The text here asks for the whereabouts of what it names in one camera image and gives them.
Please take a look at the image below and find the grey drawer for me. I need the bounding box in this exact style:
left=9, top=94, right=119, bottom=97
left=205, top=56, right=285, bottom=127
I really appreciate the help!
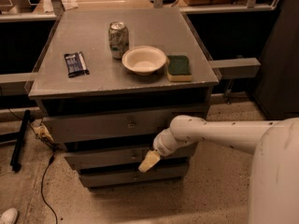
left=63, top=140, right=199, bottom=172
left=78, top=163, right=189, bottom=189
left=44, top=104, right=208, bottom=144

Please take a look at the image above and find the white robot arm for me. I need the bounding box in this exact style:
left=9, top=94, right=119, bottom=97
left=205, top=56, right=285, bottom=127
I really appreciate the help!
left=138, top=115, right=299, bottom=224

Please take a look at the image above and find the grey top drawer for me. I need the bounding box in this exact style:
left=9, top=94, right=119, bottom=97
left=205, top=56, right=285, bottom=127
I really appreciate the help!
left=44, top=104, right=208, bottom=144

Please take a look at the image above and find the grey bottom drawer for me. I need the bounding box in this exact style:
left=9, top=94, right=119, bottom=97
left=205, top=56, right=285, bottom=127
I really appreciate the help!
left=78, top=163, right=189, bottom=189

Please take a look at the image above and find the grey drawer cabinet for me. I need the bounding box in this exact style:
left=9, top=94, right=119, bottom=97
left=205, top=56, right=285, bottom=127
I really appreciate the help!
left=23, top=7, right=222, bottom=191

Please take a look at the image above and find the green yellow sponge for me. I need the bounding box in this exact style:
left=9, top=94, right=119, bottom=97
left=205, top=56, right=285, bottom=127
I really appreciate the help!
left=166, top=55, right=192, bottom=82

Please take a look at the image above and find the white paper bowl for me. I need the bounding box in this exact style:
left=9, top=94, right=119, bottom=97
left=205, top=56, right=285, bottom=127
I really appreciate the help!
left=121, top=46, right=167, bottom=76

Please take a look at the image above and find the white power strip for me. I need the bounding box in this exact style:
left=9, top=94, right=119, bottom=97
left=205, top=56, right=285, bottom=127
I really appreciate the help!
left=34, top=125, right=53, bottom=142

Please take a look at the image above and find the dark blue snack packet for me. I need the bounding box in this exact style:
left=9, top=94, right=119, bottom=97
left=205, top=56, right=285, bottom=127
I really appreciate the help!
left=64, top=51, right=90, bottom=77

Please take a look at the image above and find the green silver soda can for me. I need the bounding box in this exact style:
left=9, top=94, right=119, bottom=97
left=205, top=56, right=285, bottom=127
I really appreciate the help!
left=108, top=21, right=129, bottom=59

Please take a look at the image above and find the black bar on floor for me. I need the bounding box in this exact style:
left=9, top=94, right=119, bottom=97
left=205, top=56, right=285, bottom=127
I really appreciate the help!
left=10, top=110, right=30, bottom=172

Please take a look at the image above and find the white shoe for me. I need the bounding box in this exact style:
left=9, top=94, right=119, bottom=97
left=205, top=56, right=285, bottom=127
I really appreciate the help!
left=0, top=208, right=18, bottom=224

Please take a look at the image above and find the white cloth on counter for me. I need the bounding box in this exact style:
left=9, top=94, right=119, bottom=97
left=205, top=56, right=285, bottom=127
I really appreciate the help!
left=62, top=0, right=78, bottom=10

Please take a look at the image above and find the black floor cable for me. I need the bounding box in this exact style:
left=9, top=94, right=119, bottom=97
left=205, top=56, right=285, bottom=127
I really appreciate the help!
left=0, top=87, right=60, bottom=224

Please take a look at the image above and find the grey right rail beam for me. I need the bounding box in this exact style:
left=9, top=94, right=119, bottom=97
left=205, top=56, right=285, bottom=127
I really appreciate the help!
left=209, top=58, right=261, bottom=80

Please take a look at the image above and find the grey rail beam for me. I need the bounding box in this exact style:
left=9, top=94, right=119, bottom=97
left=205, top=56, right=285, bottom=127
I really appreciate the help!
left=209, top=58, right=261, bottom=80
left=0, top=72, right=37, bottom=96

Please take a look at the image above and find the grey left rail beam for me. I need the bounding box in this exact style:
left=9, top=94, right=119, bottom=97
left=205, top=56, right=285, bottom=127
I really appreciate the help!
left=0, top=72, right=37, bottom=96

